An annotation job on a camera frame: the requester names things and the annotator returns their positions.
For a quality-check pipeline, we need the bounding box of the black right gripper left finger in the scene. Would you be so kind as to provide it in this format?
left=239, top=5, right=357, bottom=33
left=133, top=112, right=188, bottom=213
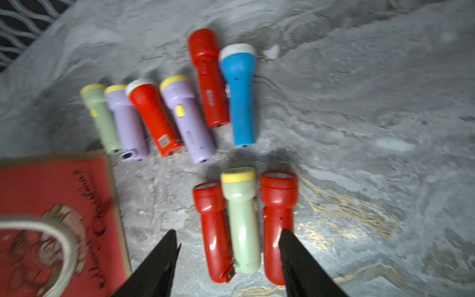
left=112, top=230, right=181, bottom=297

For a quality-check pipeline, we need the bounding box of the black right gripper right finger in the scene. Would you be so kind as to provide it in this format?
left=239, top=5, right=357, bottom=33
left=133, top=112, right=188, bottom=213
left=279, top=229, right=348, bottom=297

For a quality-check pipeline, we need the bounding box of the red flashlight front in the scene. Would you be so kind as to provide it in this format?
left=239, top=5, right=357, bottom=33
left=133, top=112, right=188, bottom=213
left=261, top=170, right=298, bottom=286
left=192, top=181, right=235, bottom=283

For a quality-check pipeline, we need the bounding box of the jute and red tote bag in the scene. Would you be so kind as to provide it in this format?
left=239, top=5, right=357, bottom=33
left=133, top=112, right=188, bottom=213
left=1, top=150, right=132, bottom=297

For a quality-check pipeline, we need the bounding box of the pale green flashlight front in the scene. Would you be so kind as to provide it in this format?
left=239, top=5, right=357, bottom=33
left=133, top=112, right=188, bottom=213
left=220, top=167, right=261, bottom=274

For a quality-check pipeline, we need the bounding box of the blue flashlight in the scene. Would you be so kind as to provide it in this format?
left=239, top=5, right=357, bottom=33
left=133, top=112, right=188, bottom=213
left=218, top=43, right=256, bottom=146

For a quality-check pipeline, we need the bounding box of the purple flashlight back row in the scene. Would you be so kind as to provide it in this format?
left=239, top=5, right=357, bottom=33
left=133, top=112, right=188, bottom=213
left=105, top=84, right=150, bottom=162

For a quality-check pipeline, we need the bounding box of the red flashlight white head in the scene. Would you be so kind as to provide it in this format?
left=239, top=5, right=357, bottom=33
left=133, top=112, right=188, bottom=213
left=126, top=78, right=184, bottom=157

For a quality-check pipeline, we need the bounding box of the pale green flashlight back row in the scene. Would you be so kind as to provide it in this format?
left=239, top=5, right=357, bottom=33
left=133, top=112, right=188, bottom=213
left=80, top=84, right=122, bottom=155

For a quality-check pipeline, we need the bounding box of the red flashlight back row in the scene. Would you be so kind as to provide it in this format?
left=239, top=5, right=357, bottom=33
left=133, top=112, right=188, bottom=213
left=188, top=28, right=230, bottom=128

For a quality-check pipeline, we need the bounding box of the purple flashlight yellow ring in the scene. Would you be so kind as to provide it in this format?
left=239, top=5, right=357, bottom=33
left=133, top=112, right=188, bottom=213
left=159, top=74, right=218, bottom=164

